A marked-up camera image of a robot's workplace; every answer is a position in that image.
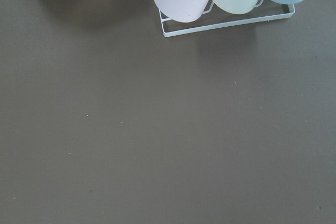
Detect white wire cup rack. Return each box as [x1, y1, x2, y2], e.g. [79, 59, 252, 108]
[158, 0, 295, 37]

